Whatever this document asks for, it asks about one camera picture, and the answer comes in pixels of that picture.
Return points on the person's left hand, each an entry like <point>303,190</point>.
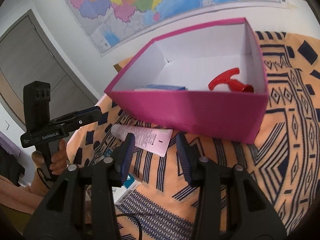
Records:
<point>58,159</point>

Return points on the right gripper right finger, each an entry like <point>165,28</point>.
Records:
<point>231,205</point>

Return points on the pink cardboard box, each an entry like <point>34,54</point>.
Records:
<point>192,57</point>

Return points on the red plastic toy hammer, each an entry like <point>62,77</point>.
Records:
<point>234,85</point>

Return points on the pink tube white cap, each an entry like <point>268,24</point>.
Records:
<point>154,140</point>

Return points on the grey door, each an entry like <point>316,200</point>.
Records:
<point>27,55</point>

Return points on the large teal white medicine box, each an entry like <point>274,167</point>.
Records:
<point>128,186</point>

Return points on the orange patterned blanket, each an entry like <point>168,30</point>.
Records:
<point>283,160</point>

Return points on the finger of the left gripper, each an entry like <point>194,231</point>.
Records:
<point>73,127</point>
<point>86,116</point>

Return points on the small blue white medicine box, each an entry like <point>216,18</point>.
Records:
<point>160,88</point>

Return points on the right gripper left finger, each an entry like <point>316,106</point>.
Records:
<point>80,204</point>

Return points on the colourful wall map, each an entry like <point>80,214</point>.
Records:
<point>110,22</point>

